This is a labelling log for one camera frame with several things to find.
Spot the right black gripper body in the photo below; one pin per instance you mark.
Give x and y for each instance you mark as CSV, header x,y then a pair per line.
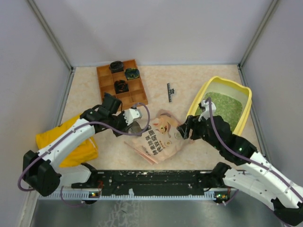
x,y
200,130

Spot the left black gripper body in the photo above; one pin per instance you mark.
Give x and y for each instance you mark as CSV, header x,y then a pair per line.
x,y
118,122

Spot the silver metal scoop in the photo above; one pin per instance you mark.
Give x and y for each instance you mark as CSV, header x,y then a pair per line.
x,y
137,130

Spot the pink cat litter bag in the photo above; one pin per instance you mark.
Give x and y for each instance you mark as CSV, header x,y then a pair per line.
x,y
161,141

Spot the black bag sealing clip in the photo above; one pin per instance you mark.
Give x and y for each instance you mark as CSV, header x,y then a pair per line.
x,y
171,92

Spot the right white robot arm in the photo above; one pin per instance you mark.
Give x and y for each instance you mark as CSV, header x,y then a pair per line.
x,y
269,185

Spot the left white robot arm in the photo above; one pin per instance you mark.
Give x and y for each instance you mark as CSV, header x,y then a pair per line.
x,y
42,171

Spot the green cat litter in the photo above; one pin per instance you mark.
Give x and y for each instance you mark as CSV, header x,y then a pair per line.
x,y
227,107

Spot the yellow litter box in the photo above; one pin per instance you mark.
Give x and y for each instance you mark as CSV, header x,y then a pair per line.
x,y
226,87

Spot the dark rolled item lower left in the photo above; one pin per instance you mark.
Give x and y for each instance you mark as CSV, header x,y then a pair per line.
x,y
107,95

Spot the wooden compartment tray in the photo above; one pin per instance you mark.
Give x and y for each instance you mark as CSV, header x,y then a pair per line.
x,y
106,81

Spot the black orange rolled item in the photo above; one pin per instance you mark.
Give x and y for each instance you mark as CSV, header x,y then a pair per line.
x,y
121,86

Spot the yellow cloth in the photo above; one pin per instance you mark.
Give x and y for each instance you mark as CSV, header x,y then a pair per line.
x,y
86,151

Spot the black green rolled item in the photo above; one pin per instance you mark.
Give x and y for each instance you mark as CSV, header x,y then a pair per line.
x,y
132,73

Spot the black rolled item top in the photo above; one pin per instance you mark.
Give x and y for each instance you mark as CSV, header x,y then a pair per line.
x,y
116,66

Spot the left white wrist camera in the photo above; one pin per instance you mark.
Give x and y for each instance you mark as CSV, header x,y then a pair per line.
x,y
131,115

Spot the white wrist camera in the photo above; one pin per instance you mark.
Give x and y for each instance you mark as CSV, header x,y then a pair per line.
x,y
207,109
131,115

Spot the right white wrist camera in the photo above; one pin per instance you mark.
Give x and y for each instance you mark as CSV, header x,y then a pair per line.
x,y
207,109

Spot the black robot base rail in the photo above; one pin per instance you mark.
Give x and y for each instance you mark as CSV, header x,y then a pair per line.
x,y
153,183

